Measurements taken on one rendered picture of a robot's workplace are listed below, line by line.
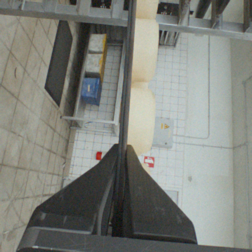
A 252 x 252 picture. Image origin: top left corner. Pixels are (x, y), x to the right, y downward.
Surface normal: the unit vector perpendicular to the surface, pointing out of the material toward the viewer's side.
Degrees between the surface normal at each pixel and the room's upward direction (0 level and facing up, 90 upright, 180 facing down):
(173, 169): 90
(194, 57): 90
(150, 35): 90
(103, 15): 90
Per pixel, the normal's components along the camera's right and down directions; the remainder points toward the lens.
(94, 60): -0.04, -0.26
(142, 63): -0.04, 0.61
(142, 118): 0.00, 0.00
